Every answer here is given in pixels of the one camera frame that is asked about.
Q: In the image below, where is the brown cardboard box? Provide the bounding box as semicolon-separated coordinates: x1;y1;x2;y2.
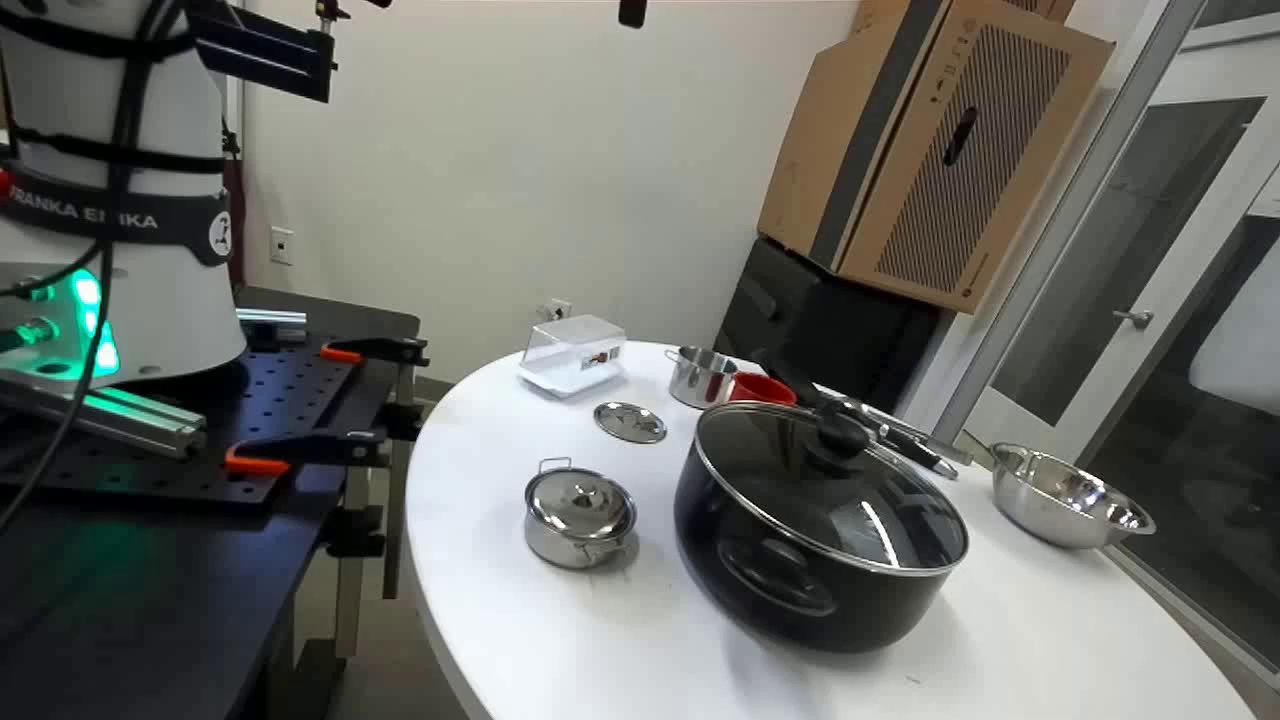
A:
756;0;1120;318

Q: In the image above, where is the flat small steel lid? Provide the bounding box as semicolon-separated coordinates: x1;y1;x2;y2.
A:
593;396;670;449

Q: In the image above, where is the large black cooking pot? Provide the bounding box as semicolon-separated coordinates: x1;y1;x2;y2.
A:
670;398;972;654

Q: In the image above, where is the small steel pot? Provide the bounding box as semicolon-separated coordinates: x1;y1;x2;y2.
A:
519;451;640;575

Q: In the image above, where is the black perforated robot table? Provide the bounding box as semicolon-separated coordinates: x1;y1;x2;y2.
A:
0;283;431;720

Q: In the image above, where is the aluminium extrusion rail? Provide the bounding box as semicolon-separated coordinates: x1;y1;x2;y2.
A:
0;362;212;465

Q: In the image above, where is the black handled utensil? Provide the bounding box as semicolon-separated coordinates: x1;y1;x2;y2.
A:
797;376;962;485

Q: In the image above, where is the glass lid black knob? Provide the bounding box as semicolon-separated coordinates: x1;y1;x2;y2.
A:
690;396;972;581

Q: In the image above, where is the clear plastic container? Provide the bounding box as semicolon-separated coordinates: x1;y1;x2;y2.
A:
516;310;632;398

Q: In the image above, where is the domed steel pot lid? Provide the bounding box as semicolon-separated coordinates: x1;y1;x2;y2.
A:
525;465;640;530

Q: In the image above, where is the black camera on stand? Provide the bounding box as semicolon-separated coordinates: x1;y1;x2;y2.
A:
187;0;338;107

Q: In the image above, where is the red bowl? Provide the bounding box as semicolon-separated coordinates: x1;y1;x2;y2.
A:
723;372;805;411

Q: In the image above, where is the small steel cup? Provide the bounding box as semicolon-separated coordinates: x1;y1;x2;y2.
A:
662;343;745;411

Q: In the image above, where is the steel mixing bowl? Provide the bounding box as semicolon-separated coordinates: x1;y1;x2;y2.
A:
984;439;1159;553

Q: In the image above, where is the black clamp orange handle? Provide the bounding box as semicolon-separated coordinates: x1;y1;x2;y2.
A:
315;333;436;372
221;422;398;485

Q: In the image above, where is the white framed glass door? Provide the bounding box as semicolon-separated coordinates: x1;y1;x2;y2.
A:
931;0;1280;677

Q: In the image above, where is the black box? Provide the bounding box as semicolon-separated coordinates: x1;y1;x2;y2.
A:
713;231;955;416

